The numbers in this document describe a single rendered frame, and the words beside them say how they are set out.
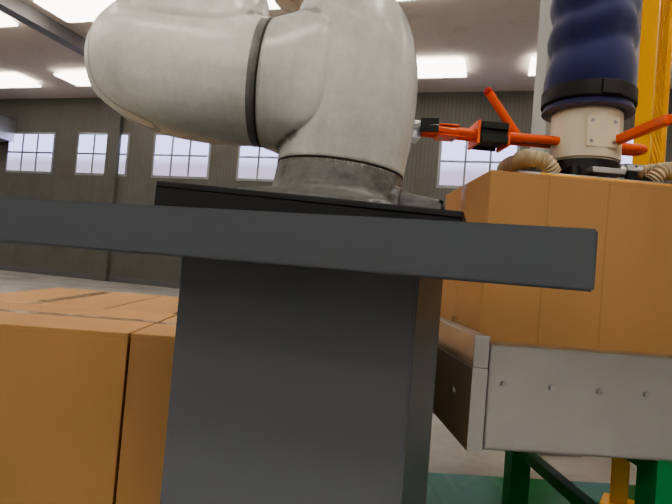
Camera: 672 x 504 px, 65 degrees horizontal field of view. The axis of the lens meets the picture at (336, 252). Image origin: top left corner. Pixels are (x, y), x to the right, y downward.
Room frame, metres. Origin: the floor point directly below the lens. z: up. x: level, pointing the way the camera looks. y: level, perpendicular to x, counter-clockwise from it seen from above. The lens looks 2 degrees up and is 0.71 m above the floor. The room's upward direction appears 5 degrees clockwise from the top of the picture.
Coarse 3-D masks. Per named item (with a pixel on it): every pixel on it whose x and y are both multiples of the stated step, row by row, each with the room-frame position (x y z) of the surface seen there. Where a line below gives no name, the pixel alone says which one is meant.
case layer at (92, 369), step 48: (0, 336) 1.06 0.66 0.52; (48, 336) 1.07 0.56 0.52; (96, 336) 1.07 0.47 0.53; (144, 336) 1.08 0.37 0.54; (0, 384) 1.06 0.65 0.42; (48, 384) 1.07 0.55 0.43; (96, 384) 1.07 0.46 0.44; (144, 384) 1.08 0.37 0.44; (0, 432) 1.06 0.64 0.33; (48, 432) 1.07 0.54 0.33; (96, 432) 1.07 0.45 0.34; (144, 432) 1.08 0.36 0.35; (0, 480) 1.06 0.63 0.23; (48, 480) 1.07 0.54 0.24; (96, 480) 1.07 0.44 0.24; (144, 480) 1.08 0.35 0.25
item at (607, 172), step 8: (536, 168) 1.33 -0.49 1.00; (592, 168) 1.22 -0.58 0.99; (600, 168) 1.22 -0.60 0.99; (608, 168) 1.22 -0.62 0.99; (616, 168) 1.22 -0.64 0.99; (624, 168) 1.33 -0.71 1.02; (632, 168) 1.33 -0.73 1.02; (640, 168) 1.33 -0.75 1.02; (600, 176) 1.26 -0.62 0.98; (608, 176) 1.25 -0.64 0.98; (616, 176) 1.25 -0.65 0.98; (640, 176) 1.33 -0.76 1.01
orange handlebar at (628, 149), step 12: (660, 120) 1.09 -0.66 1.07; (432, 132) 1.30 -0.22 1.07; (444, 132) 1.30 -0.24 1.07; (456, 132) 1.30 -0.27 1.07; (468, 132) 1.30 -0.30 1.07; (624, 132) 1.22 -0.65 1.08; (636, 132) 1.18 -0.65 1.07; (648, 132) 1.15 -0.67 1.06; (516, 144) 1.35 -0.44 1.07; (528, 144) 1.35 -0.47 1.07; (552, 144) 1.32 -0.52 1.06; (624, 144) 1.32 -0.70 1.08; (636, 144) 1.32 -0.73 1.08
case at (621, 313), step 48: (480, 192) 1.19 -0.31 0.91; (528, 192) 1.13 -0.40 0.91; (576, 192) 1.13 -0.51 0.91; (624, 192) 1.13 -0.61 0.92; (624, 240) 1.13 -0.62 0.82; (480, 288) 1.13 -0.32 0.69; (528, 288) 1.13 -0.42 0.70; (624, 288) 1.13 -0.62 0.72; (528, 336) 1.13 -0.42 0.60; (576, 336) 1.13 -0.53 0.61; (624, 336) 1.13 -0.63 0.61
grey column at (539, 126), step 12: (540, 12) 2.43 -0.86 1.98; (540, 24) 2.42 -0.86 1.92; (540, 36) 2.41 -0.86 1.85; (540, 48) 2.40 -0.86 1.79; (540, 60) 2.39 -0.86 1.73; (540, 72) 2.38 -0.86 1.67; (540, 84) 2.37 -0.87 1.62; (540, 96) 2.36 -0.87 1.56; (540, 108) 2.36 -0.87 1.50; (540, 120) 2.35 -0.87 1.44; (540, 132) 2.34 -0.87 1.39; (576, 456) 2.23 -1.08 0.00
